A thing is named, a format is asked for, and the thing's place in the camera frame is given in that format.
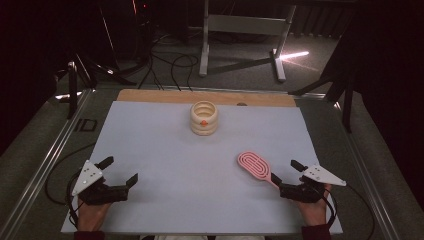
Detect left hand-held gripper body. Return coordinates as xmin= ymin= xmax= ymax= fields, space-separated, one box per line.
xmin=70 ymin=159 xmax=130 ymax=206

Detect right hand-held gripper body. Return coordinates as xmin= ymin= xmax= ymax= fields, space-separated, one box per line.
xmin=278 ymin=164 xmax=347 ymax=204

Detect pink hairbrush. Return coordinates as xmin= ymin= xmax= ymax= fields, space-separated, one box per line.
xmin=237 ymin=151 xmax=280 ymax=189

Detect cream ribbed cup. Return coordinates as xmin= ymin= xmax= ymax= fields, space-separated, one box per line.
xmin=189 ymin=100 xmax=219 ymax=137

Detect person's right hand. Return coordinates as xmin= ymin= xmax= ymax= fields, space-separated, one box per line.
xmin=295 ymin=183 xmax=334 ymax=228

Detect person's left hand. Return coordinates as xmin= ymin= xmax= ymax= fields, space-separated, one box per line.
xmin=77 ymin=196 xmax=113 ymax=233

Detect light grey table mat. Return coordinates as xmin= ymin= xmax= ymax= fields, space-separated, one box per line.
xmin=60 ymin=100 xmax=344 ymax=235

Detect black metal stand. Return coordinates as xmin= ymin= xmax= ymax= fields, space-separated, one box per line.
xmin=54 ymin=53 xmax=138 ymax=120
xmin=288 ymin=66 xmax=355 ymax=134

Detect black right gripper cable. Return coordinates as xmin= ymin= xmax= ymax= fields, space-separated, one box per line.
xmin=318 ymin=184 xmax=376 ymax=240

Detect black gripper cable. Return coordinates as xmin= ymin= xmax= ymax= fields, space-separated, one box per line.
xmin=318 ymin=184 xmax=376 ymax=240
xmin=44 ymin=143 xmax=98 ymax=231

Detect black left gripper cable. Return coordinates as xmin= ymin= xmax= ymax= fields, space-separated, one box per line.
xmin=44 ymin=143 xmax=98 ymax=231

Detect aluminium frame rail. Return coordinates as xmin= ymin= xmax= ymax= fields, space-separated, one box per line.
xmin=0 ymin=88 xmax=95 ymax=240
xmin=333 ymin=99 xmax=401 ymax=240

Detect white metal desk frame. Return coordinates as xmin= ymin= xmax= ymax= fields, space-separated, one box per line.
xmin=198 ymin=0 xmax=297 ymax=83

